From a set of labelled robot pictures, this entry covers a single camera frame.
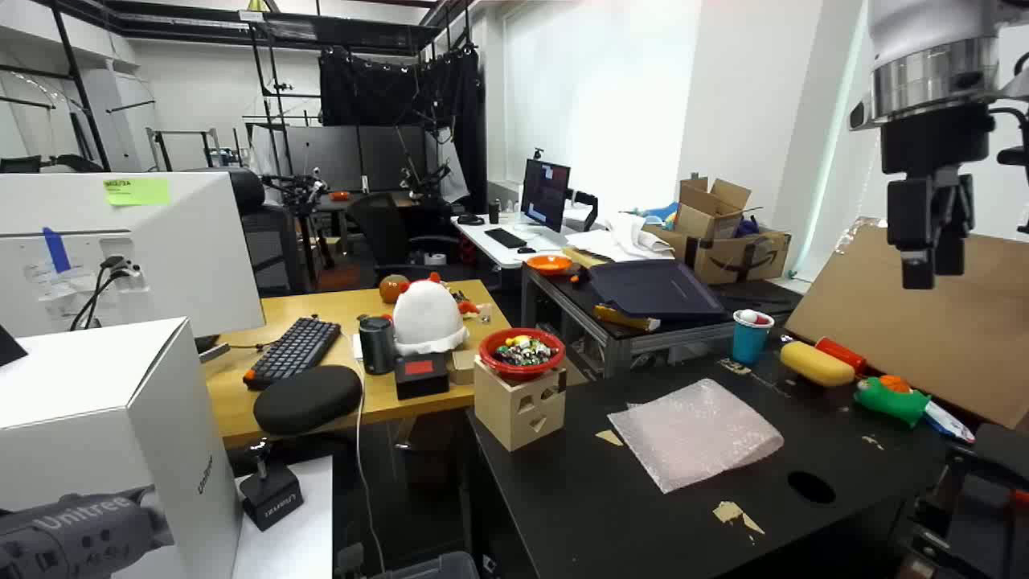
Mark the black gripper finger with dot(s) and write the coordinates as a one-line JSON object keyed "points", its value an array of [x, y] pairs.
{"points": [[954, 221], [914, 229]]}

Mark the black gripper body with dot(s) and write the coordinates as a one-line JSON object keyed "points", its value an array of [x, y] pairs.
{"points": [[935, 138]]}

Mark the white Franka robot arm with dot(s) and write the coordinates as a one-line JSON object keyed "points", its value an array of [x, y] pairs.
{"points": [[921, 38]]}

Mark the large cardboard sheet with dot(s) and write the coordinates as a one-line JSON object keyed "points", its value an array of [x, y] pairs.
{"points": [[935, 324]]}

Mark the red toy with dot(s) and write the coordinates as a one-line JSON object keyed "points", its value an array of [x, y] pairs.
{"points": [[843, 354]]}

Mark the yellow toy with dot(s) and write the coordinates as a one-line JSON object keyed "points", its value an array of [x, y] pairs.
{"points": [[819, 365]]}

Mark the taped cardboard shipping box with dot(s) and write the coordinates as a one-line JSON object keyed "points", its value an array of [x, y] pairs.
{"points": [[745, 260]]}

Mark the green toy with orange cap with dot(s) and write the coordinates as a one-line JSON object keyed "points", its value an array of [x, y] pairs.
{"points": [[890, 402]]}

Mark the white and blue marker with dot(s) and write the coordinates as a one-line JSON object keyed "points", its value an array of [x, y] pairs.
{"points": [[949, 422]]}

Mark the blue cup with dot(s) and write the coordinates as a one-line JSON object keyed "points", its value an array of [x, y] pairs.
{"points": [[750, 343]]}

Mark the open cardboard box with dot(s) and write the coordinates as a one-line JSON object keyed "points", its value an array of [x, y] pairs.
{"points": [[710, 211]]}

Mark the dark blue storage tote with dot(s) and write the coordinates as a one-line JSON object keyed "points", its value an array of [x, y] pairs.
{"points": [[655, 291]]}

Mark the wooden brush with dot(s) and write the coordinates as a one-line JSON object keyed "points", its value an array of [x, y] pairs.
{"points": [[629, 318]]}

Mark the large yellow tape scrap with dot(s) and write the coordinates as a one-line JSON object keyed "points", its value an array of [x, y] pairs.
{"points": [[728, 512]]}

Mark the orange bowl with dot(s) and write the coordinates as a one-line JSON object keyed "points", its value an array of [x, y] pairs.
{"points": [[550, 265]]}

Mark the small yellow tape scrap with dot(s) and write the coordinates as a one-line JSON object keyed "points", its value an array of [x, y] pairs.
{"points": [[609, 439]]}

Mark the small black monitor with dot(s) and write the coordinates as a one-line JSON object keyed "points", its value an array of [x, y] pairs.
{"points": [[545, 193]]}

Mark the small black keyboard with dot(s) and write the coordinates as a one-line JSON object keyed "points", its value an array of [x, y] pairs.
{"points": [[511, 239]]}

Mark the red bowl with small items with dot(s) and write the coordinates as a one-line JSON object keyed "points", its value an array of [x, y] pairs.
{"points": [[523, 374]]}

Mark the white desk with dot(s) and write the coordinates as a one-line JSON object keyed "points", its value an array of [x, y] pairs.
{"points": [[484, 246]]}

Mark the wooden shape sorter box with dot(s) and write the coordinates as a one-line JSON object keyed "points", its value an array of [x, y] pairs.
{"points": [[520, 417]]}

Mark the small tan box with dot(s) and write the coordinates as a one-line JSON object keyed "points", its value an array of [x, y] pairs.
{"points": [[466, 365]]}

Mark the white and red helmet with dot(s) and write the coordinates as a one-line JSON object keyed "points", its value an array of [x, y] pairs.
{"points": [[429, 318]]}

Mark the black box with red label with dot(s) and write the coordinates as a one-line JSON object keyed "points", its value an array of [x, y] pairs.
{"points": [[424, 374]]}

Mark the orange ball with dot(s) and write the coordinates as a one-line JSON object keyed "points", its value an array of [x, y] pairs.
{"points": [[395, 289]]}

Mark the black curtain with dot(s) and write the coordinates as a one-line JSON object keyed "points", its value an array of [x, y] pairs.
{"points": [[397, 90]]}

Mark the wooden desk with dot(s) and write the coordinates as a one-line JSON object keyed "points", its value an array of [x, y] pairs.
{"points": [[323, 307]]}

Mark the black computer keyboard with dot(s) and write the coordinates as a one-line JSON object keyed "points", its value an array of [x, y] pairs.
{"points": [[293, 349]]}

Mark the black office chair with headrest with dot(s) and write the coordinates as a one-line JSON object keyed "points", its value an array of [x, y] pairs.
{"points": [[267, 244]]}

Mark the black joystick stand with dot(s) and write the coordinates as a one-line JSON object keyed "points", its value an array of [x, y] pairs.
{"points": [[272, 493]]}

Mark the white table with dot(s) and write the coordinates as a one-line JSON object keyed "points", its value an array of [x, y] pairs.
{"points": [[290, 543]]}

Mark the white computer monitor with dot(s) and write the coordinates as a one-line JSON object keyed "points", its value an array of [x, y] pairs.
{"points": [[180, 260]]}

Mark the green sticky note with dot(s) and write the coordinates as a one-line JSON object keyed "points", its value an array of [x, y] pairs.
{"points": [[138, 192]]}

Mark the large white box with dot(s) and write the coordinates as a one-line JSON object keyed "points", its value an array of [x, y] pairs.
{"points": [[98, 419]]}

